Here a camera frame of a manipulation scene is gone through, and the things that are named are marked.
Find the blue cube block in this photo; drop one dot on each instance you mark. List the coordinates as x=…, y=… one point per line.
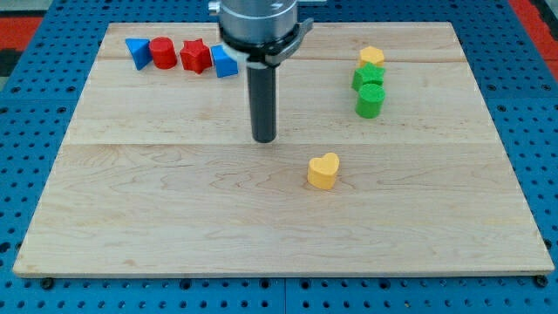
x=224, y=65

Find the yellow heart block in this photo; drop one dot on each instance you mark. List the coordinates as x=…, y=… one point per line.
x=322, y=171

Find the green cylinder block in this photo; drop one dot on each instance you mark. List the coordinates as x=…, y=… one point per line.
x=370, y=101

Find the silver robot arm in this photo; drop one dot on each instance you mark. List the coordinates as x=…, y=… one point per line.
x=261, y=34

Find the wooden board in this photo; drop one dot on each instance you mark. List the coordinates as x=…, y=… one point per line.
x=158, y=175

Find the blue triangle block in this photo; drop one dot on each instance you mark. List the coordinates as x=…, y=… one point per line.
x=140, y=52

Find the red cylinder block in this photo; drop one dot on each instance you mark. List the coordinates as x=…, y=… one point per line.
x=163, y=53

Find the red star block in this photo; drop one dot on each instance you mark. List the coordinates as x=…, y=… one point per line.
x=195, y=56

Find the yellow hexagon block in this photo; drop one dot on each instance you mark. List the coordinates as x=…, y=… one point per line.
x=371, y=55

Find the black tool clamp mount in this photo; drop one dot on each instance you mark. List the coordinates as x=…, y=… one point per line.
x=267, y=54

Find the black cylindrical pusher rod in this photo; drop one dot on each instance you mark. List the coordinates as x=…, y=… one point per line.
x=262, y=103

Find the green star block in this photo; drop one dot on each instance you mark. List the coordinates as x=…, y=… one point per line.
x=367, y=74

